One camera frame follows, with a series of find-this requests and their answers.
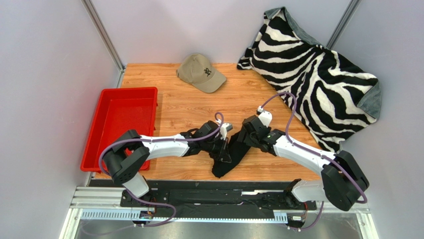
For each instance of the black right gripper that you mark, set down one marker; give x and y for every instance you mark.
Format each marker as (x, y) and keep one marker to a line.
(248, 140)

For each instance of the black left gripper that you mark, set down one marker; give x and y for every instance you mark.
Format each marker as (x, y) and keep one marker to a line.
(223, 155)

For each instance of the black t shirt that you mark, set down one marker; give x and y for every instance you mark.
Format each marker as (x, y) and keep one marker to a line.
(237, 151)

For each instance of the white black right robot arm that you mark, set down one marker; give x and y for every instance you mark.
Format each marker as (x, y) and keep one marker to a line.
(342, 181)

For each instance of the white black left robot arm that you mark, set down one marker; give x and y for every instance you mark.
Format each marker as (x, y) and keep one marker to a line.
(123, 159)

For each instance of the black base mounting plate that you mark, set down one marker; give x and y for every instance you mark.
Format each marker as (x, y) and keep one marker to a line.
(211, 200)

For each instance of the beige baseball cap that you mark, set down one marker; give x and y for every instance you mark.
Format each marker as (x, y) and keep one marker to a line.
(197, 70)

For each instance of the zebra print blanket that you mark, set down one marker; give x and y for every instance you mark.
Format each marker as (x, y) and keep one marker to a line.
(330, 95)

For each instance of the red plastic tray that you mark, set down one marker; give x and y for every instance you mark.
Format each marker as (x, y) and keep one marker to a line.
(117, 111)

